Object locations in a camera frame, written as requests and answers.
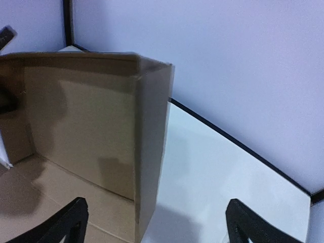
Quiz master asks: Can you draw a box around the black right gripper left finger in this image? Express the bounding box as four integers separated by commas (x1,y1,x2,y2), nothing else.
9,197,88,243

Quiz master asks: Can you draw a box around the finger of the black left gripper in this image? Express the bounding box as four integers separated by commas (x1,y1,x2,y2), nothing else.
0,85,20,114

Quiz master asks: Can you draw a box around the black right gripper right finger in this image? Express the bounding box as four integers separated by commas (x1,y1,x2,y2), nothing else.
225,198,299,243

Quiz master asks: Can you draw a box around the brown cardboard paper box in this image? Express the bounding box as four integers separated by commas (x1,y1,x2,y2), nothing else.
1,52,174,242

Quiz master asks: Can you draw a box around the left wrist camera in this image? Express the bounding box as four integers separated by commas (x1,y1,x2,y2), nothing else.
0,25,17,51

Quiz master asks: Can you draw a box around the black enclosure frame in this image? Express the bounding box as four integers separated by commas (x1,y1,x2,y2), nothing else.
62,0,324,206

